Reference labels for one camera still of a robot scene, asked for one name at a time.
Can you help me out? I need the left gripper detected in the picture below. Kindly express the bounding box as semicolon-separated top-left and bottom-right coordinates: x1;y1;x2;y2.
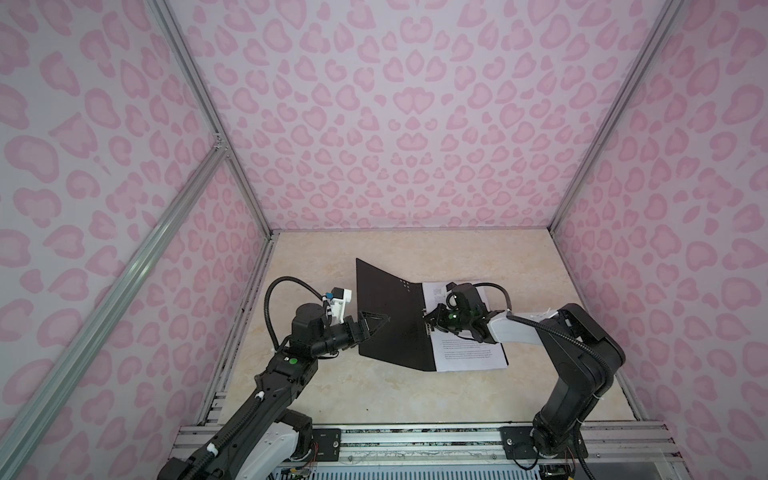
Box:
311;312;387;360

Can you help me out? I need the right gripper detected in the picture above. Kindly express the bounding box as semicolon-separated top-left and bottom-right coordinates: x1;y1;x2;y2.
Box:
420;303;473;336

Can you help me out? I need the paper sheet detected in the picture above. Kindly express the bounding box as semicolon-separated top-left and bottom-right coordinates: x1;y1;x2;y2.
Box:
422;282;508;373

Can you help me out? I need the blue folder black inside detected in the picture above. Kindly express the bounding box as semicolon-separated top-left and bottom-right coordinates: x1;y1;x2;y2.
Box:
355;257;511;373

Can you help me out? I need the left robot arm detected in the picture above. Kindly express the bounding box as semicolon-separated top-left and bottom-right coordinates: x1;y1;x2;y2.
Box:
158;303;390;479

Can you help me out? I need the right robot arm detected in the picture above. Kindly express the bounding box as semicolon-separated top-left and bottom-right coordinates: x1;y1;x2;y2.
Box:
423;282;626;458

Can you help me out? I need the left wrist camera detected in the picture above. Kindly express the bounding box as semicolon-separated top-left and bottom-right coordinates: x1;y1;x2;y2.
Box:
323;287;352;325

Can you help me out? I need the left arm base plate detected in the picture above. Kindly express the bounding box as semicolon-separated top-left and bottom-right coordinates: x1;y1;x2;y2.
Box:
290;428;342;463

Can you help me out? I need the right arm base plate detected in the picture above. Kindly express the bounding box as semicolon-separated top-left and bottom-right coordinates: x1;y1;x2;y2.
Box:
499;425;589;462

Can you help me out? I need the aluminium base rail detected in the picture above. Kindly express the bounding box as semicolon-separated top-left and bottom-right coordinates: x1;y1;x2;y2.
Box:
160;421;685;480

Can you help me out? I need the diagonal aluminium frame bar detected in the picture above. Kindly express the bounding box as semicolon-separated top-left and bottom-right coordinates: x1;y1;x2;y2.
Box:
1;146;228;479

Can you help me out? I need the right corner aluminium post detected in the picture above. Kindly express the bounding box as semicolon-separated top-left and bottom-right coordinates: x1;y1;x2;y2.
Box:
548;0;689;236

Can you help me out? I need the corner aluminium post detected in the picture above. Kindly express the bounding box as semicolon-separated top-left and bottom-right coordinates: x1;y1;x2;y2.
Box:
146;0;273;240
548;0;689;236

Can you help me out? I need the left corner aluminium post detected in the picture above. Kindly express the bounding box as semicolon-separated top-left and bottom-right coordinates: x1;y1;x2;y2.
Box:
146;0;273;240

